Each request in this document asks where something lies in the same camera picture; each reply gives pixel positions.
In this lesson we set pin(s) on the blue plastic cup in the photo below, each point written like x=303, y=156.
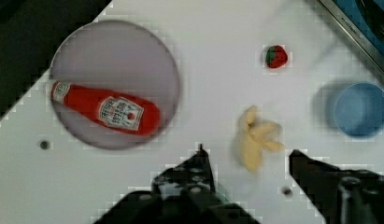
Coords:
x=356, y=109

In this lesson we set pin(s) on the grey round plate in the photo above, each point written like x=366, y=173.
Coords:
x=118, y=56

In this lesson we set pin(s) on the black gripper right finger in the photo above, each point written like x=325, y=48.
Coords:
x=341, y=196

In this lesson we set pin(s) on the red plush strawberry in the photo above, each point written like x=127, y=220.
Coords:
x=276, y=56

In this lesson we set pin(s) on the yellow peeled plush banana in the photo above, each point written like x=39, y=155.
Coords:
x=255, y=137

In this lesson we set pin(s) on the black toaster oven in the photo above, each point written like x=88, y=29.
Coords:
x=363, y=22

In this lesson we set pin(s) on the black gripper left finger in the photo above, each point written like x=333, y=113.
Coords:
x=185, y=194

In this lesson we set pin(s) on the red plush ketchup bottle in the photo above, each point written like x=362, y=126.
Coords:
x=117, y=111

